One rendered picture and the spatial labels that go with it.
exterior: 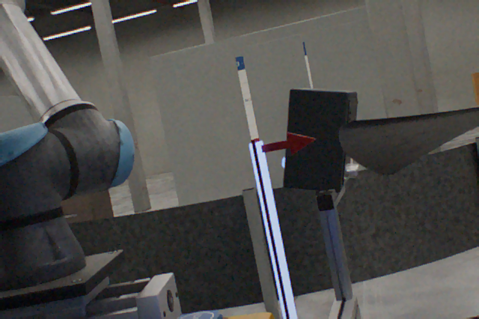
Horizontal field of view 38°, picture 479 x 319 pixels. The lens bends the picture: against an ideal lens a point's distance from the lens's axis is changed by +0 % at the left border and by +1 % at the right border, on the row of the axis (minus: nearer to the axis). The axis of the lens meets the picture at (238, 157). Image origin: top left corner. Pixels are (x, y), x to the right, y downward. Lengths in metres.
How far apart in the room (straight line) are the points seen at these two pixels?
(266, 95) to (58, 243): 5.92
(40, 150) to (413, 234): 1.83
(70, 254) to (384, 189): 1.70
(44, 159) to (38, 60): 0.24
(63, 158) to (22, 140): 0.07
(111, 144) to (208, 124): 5.96
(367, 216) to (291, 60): 4.41
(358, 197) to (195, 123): 4.72
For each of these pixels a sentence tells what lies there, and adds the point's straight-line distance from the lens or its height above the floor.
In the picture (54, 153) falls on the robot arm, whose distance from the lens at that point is 1.08.
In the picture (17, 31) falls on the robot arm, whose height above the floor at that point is 1.44.
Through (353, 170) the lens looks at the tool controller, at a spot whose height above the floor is 1.08.
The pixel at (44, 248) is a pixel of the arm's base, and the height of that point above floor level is 1.09.
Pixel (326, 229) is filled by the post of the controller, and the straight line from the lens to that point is 1.25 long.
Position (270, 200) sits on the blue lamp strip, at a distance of 0.72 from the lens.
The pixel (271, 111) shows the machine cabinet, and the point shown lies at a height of 1.24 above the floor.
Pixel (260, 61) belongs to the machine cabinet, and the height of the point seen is 1.76.
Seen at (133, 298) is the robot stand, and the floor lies 0.99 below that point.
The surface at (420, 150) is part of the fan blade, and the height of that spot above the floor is 1.14.
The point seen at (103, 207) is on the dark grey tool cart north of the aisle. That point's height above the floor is 0.58.
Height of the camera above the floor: 1.21
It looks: 3 degrees down
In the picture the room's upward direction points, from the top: 11 degrees counter-clockwise
